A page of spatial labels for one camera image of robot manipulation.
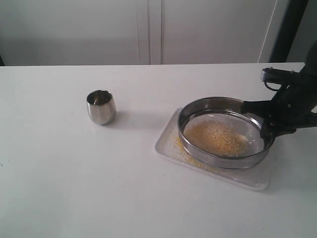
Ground round steel mesh sieve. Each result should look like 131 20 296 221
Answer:
177 97 274 169

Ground yellow and white grains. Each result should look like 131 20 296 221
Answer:
184 121 247 157

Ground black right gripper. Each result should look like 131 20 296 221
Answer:
240 75 317 139

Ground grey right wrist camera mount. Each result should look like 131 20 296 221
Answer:
260 67 303 91

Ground sieved yellow millet grains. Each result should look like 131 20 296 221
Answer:
170 130 222 174

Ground stainless steel cup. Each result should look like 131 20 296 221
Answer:
86 90 116 125

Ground clear plastic tray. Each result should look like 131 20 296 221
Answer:
155 108 272 191

